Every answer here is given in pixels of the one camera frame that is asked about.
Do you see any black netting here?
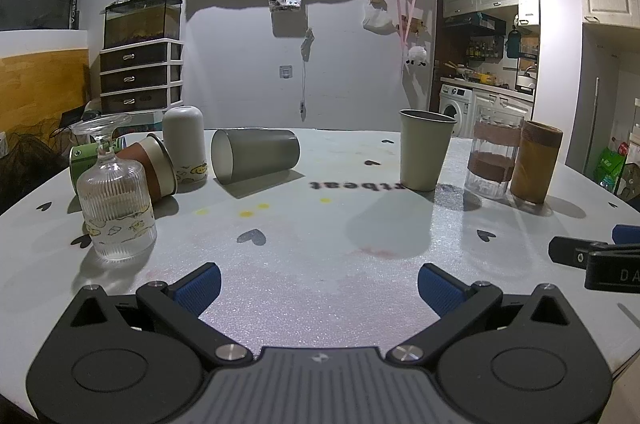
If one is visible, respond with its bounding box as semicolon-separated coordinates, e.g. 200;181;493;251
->
0;131;73;216

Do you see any glass fish tank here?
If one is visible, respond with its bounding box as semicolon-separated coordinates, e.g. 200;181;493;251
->
103;0;183;51

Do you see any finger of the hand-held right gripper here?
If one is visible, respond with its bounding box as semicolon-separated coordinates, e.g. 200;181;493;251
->
612;224;640;248
548;236;608;266

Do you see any ribbed glass goblet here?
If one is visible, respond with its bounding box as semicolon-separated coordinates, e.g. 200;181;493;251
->
72;113;158;261

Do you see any brown and white cup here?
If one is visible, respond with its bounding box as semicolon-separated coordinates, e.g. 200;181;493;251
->
114;132;179;204

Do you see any wooden board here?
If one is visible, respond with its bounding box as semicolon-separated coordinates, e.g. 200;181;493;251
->
0;48;90;136

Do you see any glass cup with brown sleeve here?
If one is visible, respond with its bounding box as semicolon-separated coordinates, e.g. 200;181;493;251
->
464;113;525;200

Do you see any white cup with yellow print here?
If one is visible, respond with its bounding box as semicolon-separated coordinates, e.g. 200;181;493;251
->
162;105;209;195

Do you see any brown ribbed cup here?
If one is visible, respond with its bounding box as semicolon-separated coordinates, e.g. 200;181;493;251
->
509;119;564;205

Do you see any hanging grey cable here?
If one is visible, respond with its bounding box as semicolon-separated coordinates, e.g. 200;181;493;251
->
299;28;315;121

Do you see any green paper cup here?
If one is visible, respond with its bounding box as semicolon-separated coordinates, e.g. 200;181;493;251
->
69;142;104;193

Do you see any white plush sheep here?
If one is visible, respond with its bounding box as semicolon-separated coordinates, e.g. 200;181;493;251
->
405;45;429;68

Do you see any white hanging bag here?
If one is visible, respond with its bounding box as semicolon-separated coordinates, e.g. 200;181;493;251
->
362;3;393;31

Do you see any pink ribbon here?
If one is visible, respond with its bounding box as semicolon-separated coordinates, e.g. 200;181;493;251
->
395;0;422;55

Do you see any dark plastic drawer unit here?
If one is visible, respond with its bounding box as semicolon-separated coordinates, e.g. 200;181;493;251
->
98;39;185;115

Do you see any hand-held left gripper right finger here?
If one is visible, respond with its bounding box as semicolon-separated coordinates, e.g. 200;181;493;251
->
385;263;586;367

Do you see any white washing machine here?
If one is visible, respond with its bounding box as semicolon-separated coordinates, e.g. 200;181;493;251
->
438;83;474;138

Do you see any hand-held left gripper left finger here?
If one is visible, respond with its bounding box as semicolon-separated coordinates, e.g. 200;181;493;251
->
55;263;253;367

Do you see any grey metal cup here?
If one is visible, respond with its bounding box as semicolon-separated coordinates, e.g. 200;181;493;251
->
210;128;301;184

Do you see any green shopping bag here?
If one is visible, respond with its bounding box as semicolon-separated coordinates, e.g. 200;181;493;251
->
594;146;627;193

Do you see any grey-green cup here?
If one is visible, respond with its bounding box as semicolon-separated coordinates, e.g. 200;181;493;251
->
398;109;458;192

